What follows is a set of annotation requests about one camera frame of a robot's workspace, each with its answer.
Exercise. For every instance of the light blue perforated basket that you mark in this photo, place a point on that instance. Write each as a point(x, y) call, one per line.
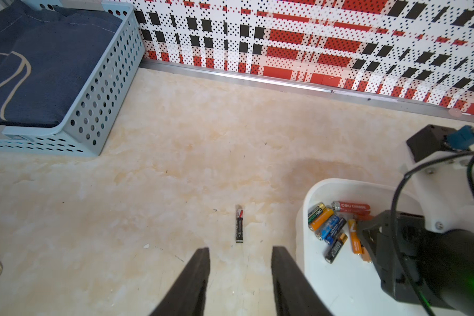
point(88, 122)

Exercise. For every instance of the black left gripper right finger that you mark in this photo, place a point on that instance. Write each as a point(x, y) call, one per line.
point(292, 292)

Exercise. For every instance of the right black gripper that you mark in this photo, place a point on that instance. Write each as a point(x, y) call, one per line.
point(410, 237)

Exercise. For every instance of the yellow orange battery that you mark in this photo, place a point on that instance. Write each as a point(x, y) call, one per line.
point(354, 237)

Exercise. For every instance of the green black battery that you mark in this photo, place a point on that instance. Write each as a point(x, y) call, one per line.
point(316, 212)

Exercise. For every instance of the blue battery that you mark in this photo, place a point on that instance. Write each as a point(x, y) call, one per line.
point(329, 231)

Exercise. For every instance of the folded navy blue cloth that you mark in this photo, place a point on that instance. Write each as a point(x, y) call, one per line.
point(46, 57)

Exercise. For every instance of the black red AAA battery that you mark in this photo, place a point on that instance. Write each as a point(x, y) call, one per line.
point(239, 224)

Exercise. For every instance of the white oval storage tray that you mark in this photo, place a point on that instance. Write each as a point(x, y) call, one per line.
point(349, 285)

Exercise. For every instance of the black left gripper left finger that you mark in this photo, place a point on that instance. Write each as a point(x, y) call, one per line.
point(188, 293)

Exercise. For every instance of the orange red battery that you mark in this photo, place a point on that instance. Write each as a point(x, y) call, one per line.
point(362, 237)

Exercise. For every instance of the red deli carbon battery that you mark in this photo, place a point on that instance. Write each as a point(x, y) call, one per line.
point(351, 207)

